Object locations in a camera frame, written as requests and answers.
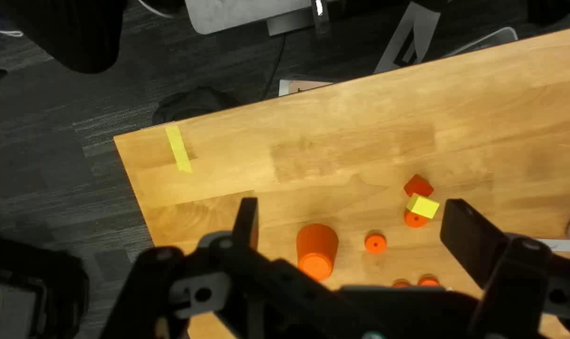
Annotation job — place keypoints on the orange disc with hole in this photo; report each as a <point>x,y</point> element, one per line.
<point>374,243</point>

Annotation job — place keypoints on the orange disc under blocks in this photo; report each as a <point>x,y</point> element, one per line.
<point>414,220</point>

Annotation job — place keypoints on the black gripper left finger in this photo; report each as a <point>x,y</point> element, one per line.
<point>244,228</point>

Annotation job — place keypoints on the yellow block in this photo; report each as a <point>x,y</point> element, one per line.
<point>423,205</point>

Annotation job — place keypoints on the yellow tape strip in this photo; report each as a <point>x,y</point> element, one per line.
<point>177,149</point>

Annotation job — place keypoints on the red block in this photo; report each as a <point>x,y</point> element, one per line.
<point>417,185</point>

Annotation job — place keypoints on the orange plastic cup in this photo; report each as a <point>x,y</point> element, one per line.
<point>316,251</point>

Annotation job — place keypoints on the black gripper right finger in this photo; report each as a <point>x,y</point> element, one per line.
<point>472,239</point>

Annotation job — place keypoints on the orange disc gripper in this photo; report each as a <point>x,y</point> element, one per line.
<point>400,283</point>
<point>429,281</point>

